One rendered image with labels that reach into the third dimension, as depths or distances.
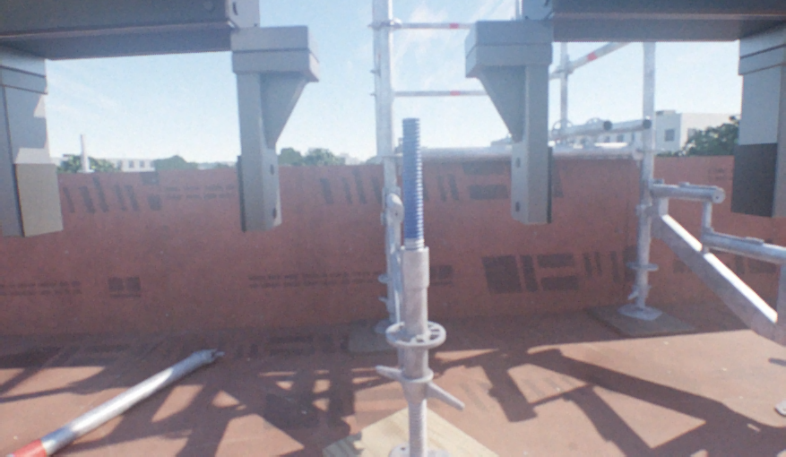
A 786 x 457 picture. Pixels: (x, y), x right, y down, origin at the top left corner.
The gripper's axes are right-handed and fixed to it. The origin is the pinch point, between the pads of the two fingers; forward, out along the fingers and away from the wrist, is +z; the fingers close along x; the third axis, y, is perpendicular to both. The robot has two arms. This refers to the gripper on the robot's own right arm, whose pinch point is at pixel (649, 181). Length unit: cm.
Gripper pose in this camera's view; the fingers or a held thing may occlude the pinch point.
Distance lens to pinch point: 25.7
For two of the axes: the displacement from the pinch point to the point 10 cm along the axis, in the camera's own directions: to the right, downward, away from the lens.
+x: 10.0, -0.3, 0.0
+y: 0.0, 1.2, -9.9
